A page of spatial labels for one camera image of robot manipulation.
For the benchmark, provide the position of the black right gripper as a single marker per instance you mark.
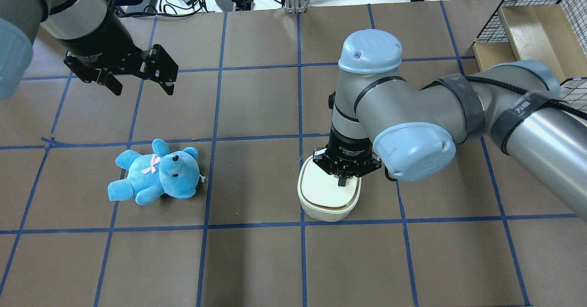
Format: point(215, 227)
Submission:
point(345, 145)

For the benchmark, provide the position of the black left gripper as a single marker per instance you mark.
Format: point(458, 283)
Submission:
point(100, 40)

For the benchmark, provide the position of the white trash can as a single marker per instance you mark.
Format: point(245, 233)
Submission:
point(320, 196)

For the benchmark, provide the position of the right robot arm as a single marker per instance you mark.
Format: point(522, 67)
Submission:
point(380, 121)

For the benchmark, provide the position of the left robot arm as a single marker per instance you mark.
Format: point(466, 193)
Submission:
point(62, 19)

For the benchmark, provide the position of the blue teddy bear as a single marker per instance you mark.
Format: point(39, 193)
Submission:
point(150, 176)

